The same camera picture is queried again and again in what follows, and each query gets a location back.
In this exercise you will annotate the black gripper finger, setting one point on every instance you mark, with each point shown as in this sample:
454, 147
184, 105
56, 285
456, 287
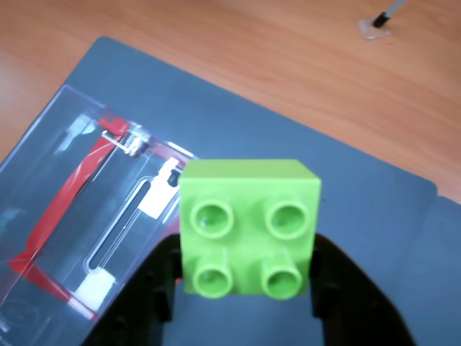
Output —
353, 295
144, 288

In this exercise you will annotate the green lego block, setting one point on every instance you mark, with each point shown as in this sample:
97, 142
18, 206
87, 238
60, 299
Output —
248, 223

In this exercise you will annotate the transparent plastic box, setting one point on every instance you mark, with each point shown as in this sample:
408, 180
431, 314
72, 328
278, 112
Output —
72, 173

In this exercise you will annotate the grey mat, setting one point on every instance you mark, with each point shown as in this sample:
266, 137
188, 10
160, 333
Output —
252, 137
446, 270

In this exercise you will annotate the red tape strip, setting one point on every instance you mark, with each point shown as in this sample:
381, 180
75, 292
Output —
61, 202
47, 284

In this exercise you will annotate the silver rod with black tip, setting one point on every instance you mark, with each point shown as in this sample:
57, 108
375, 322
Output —
387, 12

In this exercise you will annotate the clear plastic base plate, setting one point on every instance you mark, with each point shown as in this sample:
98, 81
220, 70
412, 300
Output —
374, 31

